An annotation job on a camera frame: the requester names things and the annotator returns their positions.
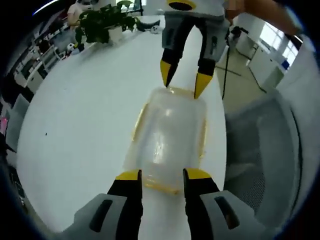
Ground clear plastic box yellow buckles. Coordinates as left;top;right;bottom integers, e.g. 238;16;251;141
123;85;209;196

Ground green potted plant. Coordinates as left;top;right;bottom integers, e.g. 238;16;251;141
74;0;141;52

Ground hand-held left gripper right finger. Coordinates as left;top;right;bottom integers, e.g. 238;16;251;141
182;167;266;240

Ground white plant pot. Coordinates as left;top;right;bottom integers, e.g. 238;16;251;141
108;25;124;43

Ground person's right hand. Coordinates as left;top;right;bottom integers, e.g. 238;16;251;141
223;0;249;22

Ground white cabinet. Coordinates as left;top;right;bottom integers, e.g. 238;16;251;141
234;24;292;89

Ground dark green object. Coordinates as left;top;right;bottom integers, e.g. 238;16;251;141
135;18;160;33

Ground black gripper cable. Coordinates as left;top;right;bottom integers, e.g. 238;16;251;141
221;22;234;100

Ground grey mesh office chair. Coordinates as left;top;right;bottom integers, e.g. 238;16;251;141
223;95;320;226

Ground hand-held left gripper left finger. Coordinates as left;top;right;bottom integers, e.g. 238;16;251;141
62;168;145;240

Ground black floor cable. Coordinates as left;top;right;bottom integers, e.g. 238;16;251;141
216;63;268;94

